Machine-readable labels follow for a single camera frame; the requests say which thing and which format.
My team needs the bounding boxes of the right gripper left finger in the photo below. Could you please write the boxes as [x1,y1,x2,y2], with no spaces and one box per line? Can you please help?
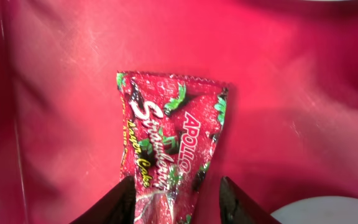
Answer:
[70,176,135,224]

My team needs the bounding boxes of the light blue bowl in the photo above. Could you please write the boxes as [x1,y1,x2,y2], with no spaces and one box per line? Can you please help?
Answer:
[271,196,358,224]

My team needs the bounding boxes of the red plastic tray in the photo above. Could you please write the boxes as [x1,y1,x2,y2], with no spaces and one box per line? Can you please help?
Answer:
[0,1,358,223]

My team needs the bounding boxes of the red strawberry snack wrapper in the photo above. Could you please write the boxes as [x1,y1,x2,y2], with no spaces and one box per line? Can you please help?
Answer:
[116,71,228,223]

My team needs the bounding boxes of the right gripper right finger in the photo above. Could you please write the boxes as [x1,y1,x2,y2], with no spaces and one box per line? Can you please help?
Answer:
[219,176,281,224]

